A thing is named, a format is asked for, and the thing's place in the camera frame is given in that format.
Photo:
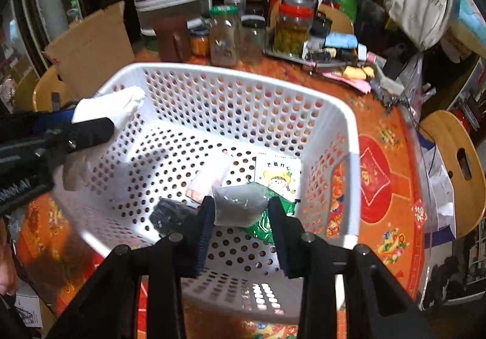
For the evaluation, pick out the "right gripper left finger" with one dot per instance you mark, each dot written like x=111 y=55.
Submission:
x=180 y=254

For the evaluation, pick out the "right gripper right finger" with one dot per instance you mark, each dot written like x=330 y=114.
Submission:
x=303 y=255

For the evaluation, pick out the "grey soft pouch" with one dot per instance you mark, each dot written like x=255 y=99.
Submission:
x=241 y=205

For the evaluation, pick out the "white cloth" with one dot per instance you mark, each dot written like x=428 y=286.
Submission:
x=98 y=122

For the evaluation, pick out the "person left hand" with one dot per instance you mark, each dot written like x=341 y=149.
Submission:
x=8 y=276

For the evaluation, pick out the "black object in basket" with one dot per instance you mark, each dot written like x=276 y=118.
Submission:
x=169 y=215

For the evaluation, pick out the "green snack packet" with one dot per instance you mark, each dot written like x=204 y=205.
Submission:
x=262 y=229

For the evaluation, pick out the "wooden chair left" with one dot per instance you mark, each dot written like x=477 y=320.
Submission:
x=50 y=93

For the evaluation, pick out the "wooden chair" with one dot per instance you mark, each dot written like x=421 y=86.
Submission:
x=50 y=93
x=462 y=164

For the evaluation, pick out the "yellow cartoon packet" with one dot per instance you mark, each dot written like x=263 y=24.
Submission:
x=282 y=174

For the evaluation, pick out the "white perforated plastic basket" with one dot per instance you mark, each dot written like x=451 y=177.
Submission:
x=198 y=120

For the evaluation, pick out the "brown ceramic mug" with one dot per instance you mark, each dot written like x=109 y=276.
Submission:
x=173 y=39

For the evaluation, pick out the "wooden chair right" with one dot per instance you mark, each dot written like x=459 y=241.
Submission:
x=462 y=164

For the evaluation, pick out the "light blue pouch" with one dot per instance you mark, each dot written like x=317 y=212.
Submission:
x=341 y=41

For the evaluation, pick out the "green lid glass jar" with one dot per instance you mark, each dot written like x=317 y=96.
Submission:
x=224 y=35

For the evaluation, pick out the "red lid pickle jar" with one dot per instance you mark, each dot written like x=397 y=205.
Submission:
x=293 y=25

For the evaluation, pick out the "blue illustrated paper bag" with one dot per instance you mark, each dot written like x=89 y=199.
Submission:
x=467 y=24

